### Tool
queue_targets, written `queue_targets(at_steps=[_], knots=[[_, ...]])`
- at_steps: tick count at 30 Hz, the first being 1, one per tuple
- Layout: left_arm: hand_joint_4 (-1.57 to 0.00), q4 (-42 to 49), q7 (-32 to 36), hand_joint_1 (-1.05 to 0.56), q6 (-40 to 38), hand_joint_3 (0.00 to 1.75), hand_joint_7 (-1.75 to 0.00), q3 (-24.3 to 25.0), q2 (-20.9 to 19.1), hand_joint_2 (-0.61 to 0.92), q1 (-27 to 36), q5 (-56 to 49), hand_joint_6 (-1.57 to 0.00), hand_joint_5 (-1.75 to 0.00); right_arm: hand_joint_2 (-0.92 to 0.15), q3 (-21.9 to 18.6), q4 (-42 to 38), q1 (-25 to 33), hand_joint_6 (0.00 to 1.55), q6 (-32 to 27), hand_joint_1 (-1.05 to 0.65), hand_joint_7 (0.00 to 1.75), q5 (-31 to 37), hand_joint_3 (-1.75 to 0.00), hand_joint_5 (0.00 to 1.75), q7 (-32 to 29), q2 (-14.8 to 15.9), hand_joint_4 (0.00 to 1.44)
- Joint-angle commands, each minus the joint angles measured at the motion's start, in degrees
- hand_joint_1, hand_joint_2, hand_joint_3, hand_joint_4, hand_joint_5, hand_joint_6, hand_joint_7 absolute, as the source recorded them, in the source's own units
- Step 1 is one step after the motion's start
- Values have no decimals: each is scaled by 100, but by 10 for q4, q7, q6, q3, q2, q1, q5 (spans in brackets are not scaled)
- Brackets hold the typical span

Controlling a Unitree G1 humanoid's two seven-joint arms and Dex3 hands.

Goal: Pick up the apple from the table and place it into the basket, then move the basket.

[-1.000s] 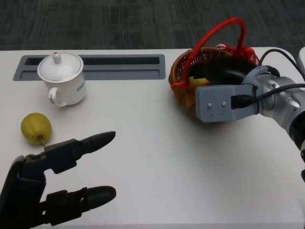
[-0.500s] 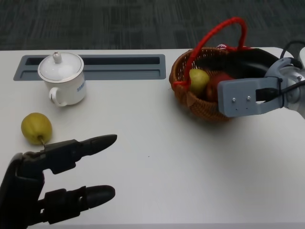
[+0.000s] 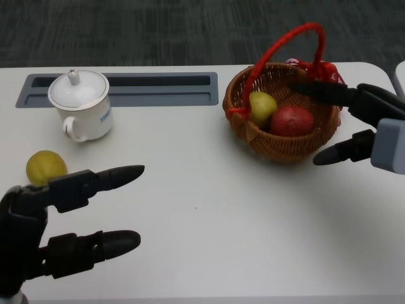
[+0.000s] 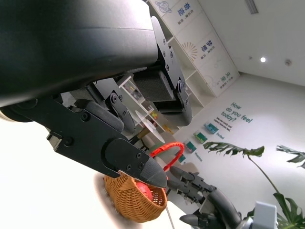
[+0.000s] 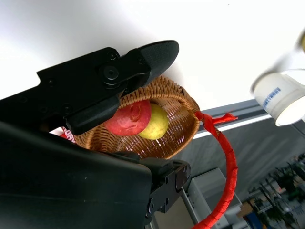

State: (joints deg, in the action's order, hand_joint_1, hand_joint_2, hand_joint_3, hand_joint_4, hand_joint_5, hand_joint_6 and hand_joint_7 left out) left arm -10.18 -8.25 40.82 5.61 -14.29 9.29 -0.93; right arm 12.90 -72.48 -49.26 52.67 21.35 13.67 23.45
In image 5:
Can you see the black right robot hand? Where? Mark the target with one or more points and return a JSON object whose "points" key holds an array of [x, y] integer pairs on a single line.
{"points": [[59, 179]]}

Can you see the red apple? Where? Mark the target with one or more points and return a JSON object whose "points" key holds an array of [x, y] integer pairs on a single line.
{"points": [[128, 119]]}

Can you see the red birthday ribbon bow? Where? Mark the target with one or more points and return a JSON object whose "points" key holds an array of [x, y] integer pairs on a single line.
{"points": [[68, 137]]}

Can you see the dark cluttered background shelf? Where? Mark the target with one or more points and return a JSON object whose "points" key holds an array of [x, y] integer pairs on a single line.
{"points": [[281, 190]]}

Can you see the white ceramic mug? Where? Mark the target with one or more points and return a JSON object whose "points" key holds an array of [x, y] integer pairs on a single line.
{"points": [[274, 95]]}

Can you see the yellow-green pear with stem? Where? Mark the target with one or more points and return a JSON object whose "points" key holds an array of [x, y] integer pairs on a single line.
{"points": [[303, 41]]}

